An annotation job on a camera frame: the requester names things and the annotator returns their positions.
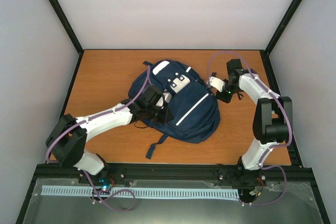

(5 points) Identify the navy blue student backpack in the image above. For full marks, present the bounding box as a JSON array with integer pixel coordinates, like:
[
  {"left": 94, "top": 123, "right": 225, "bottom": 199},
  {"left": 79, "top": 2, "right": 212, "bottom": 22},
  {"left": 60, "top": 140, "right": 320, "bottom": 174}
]
[{"left": 128, "top": 59, "right": 221, "bottom": 159}]

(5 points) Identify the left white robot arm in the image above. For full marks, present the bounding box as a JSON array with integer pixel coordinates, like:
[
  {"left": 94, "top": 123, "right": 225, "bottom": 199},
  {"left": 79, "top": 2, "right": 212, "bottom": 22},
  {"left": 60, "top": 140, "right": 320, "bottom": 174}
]
[{"left": 46, "top": 86, "right": 173, "bottom": 184}]

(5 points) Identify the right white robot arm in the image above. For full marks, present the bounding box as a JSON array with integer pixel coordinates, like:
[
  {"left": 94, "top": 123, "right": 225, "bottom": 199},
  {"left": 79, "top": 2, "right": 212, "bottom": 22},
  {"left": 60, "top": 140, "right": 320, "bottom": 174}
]
[{"left": 208, "top": 59, "right": 292, "bottom": 185}]

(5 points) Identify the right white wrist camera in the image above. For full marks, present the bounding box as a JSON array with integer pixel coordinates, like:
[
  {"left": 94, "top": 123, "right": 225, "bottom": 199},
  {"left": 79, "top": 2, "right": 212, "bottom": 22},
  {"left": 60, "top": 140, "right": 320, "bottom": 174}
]
[{"left": 207, "top": 76, "right": 225, "bottom": 92}]

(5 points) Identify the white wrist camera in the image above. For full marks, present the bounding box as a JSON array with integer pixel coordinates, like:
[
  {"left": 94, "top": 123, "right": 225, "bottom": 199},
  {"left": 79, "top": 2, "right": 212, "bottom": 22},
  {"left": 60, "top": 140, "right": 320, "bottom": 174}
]
[
  {"left": 207, "top": 76, "right": 225, "bottom": 92},
  {"left": 156, "top": 92, "right": 172, "bottom": 107}
]

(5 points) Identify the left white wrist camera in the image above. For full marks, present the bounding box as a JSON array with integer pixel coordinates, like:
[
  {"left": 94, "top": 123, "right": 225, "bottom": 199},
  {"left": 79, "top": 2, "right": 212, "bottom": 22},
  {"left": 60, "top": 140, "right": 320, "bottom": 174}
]
[{"left": 156, "top": 92, "right": 172, "bottom": 107}]

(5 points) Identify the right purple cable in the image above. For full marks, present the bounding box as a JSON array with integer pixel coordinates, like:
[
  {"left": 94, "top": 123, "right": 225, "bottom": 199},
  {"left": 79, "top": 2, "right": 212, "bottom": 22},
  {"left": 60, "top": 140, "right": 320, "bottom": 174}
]
[{"left": 206, "top": 50, "right": 292, "bottom": 207}]

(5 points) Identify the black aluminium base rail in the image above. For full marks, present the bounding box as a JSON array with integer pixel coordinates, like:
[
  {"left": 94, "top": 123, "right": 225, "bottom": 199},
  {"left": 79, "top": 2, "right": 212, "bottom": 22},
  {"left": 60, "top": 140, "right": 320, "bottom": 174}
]
[{"left": 32, "top": 163, "right": 317, "bottom": 189}]

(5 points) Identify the light blue cable duct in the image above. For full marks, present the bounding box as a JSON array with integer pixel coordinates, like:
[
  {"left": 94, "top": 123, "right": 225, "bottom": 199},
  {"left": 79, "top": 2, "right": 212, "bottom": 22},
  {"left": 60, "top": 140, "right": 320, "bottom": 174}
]
[{"left": 40, "top": 185, "right": 239, "bottom": 200}]

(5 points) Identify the right black frame post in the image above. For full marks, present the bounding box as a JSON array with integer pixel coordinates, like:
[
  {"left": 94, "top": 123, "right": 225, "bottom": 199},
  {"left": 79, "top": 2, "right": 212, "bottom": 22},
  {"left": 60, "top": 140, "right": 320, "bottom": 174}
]
[{"left": 265, "top": 0, "right": 320, "bottom": 54}]

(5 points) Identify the black frame post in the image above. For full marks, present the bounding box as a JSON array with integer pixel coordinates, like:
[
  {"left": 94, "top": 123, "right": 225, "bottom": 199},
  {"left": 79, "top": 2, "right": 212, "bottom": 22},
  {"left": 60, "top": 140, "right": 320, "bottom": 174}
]
[
  {"left": 265, "top": 0, "right": 320, "bottom": 54},
  {"left": 33, "top": 0, "right": 85, "bottom": 54}
]

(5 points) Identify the left black frame post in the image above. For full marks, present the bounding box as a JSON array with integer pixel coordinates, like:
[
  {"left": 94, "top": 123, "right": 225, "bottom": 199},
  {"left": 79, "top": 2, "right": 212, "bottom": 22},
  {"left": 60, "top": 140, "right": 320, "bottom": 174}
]
[{"left": 33, "top": 0, "right": 85, "bottom": 54}]

